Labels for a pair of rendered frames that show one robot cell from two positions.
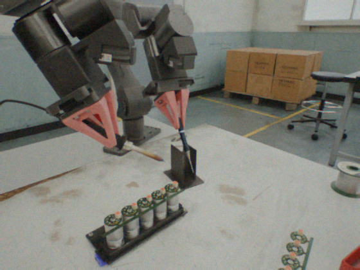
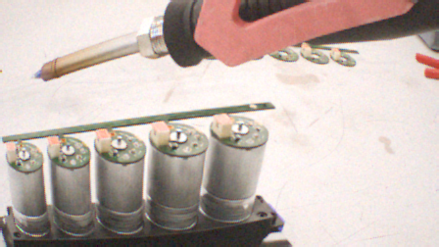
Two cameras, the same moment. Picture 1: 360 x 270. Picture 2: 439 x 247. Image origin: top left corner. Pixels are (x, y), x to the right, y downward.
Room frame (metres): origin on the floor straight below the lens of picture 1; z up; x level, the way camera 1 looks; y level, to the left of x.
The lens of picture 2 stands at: (0.59, 0.15, 0.99)
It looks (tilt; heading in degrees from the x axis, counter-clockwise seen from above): 29 degrees down; 193
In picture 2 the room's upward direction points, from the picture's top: 9 degrees clockwise
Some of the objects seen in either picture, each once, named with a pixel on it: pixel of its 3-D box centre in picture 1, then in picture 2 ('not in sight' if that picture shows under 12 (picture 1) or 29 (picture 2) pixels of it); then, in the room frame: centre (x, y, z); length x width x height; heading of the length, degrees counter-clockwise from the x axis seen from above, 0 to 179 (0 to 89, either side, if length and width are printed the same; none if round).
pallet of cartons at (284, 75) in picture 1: (269, 75); not in sight; (3.95, -1.44, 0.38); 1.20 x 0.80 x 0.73; 47
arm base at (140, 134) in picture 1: (133, 128); not in sight; (0.69, 0.12, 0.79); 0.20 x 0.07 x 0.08; 151
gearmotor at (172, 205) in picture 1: (171, 199); (27, 197); (0.36, 0.01, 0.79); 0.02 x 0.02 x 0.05
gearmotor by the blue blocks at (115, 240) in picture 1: (114, 233); (230, 178); (0.28, 0.09, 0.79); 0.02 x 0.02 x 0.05
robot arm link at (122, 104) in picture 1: (134, 107); not in sight; (0.68, 0.12, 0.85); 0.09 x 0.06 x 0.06; 128
